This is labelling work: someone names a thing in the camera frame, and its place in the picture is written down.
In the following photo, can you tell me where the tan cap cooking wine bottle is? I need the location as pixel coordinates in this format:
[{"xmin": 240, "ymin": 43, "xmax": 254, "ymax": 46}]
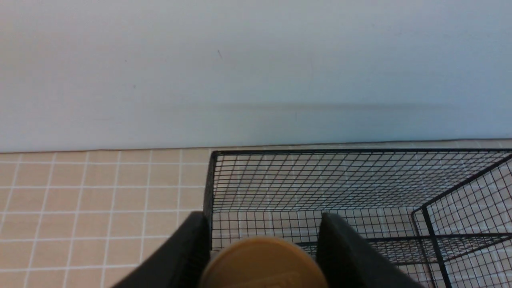
[{"xmin": 198, "ymin": 237, "xmax": 329, "ymax": 288}]

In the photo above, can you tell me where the black wire mesh rack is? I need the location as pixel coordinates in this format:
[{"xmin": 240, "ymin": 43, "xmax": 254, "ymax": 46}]
[{"xmin": 204, "ymin": 148, "xmax": 512, "ymax": 288}]

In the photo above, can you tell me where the checkered beige tablecloth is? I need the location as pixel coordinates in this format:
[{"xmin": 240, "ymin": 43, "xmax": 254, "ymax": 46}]
[{"xmin": 1, "ymin": 139, "xmax": 511, "ymax": 288}]

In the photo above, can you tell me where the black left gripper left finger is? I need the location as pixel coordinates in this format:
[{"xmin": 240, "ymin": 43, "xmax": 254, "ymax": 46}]
[{"xmin": 114, "ymin": 211, "xmax": 211, "ymax": 288}]

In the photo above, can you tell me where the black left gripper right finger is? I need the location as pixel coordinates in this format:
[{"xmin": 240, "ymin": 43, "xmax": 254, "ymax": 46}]
[{"xmin": 316, "ymin": 213, "xmax": 421, "ymax": 288}]

